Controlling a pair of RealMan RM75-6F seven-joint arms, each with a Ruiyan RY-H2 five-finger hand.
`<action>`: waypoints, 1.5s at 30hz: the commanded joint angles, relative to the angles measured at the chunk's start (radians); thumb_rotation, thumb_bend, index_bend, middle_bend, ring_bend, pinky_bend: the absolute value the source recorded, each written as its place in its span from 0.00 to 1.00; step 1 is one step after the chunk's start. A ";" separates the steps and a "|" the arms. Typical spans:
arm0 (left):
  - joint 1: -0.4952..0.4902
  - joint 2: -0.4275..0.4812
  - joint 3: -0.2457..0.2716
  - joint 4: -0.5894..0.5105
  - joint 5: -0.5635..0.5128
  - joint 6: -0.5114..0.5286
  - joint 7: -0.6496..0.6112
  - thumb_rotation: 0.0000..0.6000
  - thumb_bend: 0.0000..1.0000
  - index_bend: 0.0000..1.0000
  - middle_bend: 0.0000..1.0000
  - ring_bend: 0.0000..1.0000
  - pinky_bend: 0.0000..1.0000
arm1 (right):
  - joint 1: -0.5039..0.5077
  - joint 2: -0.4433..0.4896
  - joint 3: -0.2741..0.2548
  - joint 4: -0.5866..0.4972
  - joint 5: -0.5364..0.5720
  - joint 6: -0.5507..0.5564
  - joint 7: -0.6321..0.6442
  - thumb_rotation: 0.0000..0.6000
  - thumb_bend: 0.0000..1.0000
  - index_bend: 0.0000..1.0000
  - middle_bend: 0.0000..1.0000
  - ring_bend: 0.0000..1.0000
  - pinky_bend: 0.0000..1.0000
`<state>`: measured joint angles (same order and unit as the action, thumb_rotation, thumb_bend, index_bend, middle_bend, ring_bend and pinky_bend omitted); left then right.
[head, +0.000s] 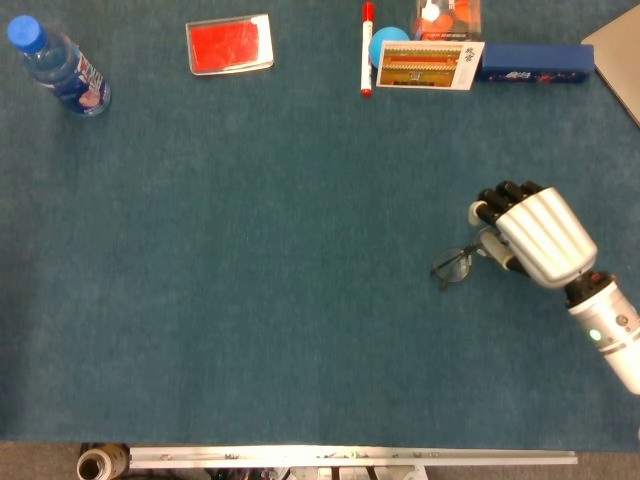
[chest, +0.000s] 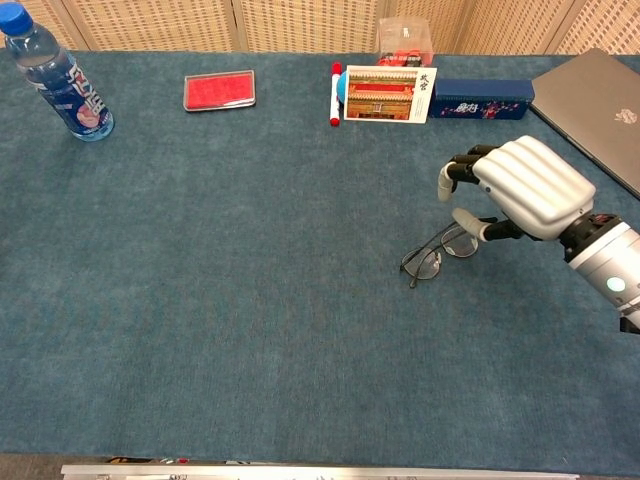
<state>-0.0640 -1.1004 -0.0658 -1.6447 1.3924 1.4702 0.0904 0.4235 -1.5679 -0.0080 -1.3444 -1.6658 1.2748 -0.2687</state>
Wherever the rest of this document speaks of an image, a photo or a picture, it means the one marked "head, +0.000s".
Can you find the clear water bottle blue cap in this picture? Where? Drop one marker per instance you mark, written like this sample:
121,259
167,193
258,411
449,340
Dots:
65,75

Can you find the teal felt table mat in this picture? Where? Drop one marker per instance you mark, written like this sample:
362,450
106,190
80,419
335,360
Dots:
250,250

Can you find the dark blue long box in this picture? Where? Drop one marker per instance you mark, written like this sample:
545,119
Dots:
535,62

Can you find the brown tape roll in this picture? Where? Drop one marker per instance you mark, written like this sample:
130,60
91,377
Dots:
97,462

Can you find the black wire-frame eyeglasses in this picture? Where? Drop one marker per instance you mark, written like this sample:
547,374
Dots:
455,267

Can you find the blue ball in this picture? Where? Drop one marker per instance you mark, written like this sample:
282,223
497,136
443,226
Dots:
387,36

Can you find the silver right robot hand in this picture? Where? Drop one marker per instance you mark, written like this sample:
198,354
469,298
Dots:
545,235

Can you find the grey laptop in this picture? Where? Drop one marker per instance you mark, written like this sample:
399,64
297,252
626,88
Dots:
622,60

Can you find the red ink pad metal tin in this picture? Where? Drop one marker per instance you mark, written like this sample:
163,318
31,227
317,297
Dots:
225,45

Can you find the aluminium profile rail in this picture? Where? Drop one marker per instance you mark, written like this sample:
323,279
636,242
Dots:
350,456

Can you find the clear plastic box orange contents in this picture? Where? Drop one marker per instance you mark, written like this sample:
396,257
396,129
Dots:
445,20

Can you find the palace picture postcard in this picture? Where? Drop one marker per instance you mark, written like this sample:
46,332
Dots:
425,65

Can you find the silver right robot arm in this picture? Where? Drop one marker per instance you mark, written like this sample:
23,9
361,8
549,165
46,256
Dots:
610,330

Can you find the white marker red caps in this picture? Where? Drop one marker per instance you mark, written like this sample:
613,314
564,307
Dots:
366,55

